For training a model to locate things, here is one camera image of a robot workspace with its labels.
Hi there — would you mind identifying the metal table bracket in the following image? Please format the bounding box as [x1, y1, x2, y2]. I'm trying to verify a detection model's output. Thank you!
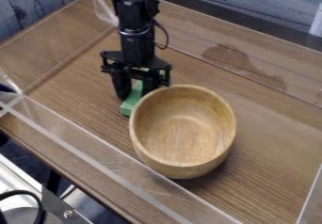
[42, 187, 94, 224]

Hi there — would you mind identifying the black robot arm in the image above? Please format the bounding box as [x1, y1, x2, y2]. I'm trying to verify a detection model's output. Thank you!
[100, 0, 173, 101]

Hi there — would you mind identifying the black table leg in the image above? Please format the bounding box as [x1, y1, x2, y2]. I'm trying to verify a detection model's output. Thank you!
[47, 170, 62, 195]

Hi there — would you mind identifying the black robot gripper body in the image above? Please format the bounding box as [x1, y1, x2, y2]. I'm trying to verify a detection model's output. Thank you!
[99, 26, 173, 76]

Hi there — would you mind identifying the green rectangular block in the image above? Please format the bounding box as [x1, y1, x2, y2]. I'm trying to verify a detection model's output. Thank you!
[119, 69, 169, 118]

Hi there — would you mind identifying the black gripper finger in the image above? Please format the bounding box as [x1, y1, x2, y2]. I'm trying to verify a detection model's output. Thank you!
[111, 72, 133, 100]
[141, 77, 161, 96]

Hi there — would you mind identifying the black cable loop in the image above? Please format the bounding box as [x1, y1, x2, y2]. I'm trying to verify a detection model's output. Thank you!
[0, 189, 47, 224]

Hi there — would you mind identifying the clear acrylic tray wall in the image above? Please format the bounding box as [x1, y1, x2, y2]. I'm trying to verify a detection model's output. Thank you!
[0, 0, 322, 224]

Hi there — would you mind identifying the brown wooden bowl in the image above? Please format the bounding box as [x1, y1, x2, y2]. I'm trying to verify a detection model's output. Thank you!
[130, 85, 237, 179]

